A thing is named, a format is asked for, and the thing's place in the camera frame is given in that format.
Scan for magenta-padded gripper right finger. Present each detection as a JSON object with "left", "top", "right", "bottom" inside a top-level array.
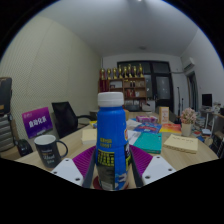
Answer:
[{"left": 128, "top": 144, "right": 177, "bottom": 188}]

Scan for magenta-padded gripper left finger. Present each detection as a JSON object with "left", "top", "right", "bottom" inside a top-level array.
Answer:
[{"left": 50, "top": 144, "right": 98, "bottom": 190}]

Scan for blue drink bottle white cap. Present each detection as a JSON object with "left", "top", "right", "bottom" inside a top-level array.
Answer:
[{"left": 94, "top": 91, "right": 132, "bottom": 192}]

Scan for teal book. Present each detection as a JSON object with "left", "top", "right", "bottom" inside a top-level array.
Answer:
[{"left": 133, "top": 131, "right": 164, "bottom": 155}]

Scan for black mug white inside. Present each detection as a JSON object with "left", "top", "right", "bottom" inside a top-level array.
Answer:
[{"left": 33, "top": 134, "right": 69, "bottom": 169}]

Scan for flat round red coaster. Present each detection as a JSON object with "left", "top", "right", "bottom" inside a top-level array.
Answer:
[{"left": 92, "top": 175, "right": 102, "bottom": 191}]

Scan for pale yellow notepad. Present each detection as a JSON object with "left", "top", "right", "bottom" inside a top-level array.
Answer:
[{"left": 163, "top": 133, "right": 200, "bottom": 155}]

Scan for white paper sheet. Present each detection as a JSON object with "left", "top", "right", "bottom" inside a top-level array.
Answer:
[{"left": 126, "top": 129, "right": 142, "bottom": 146}]

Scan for yellow sticky note pad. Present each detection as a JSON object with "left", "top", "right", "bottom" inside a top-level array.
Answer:
[{"left": 81, "top": 128, "right": 98, "bottom": 146}]

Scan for orange book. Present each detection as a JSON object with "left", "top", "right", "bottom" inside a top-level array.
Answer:
[{"left": 159, "top": 123, "right": 183, "bottom": 135}]

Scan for black bag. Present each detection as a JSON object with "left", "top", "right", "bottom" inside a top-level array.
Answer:
[{"left": 14, "top": 138, "right": 35, "bottom": 158}]

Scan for pink flat box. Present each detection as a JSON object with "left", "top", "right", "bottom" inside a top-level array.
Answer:
[{"left": 135, "top": 115, "right": 160, "bottom": 124}]

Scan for black office chair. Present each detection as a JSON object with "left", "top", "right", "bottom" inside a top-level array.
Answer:
[{"left": 51, "top": 101, "right": 98, "bottom": 140}]

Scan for small tan upright box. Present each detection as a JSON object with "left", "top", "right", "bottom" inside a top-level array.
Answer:
[{"left": 158, "top": 106, "right": 170, "bottom": 125}]

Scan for purple sign board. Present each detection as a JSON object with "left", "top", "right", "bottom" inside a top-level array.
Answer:
[{"left": 21, "top": 106, "right": 54, "bottom": 140}]

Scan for pink flowers in white pot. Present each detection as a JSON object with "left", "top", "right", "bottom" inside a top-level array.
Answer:
[{"left": 179, "top": 107, "right": 198, "bottom": 138}]

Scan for black framed glass door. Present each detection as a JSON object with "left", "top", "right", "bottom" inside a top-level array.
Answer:
[{"left": 117, "top": 60, "right": 175, "bottom": 113}]

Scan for wooden shelf unit with trophies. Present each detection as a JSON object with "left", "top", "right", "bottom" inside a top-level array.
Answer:
[{"left": 98, "top": 63, "right": 148, "bottom": 110}]

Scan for black computer monitor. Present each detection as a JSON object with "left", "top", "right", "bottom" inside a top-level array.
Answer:
[{"left": 201, "top": 93, "right": 213, "bottom": 108}]

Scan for black hard case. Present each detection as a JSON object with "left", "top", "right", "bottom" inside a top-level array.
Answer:
[{"left": 0, "top": 77, "right": 13, "bottom": 116}]

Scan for white air conditioner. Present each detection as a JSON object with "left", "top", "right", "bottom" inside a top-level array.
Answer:
[{"left": 181, "top": 57, "right": 196, "bottom": 72}]

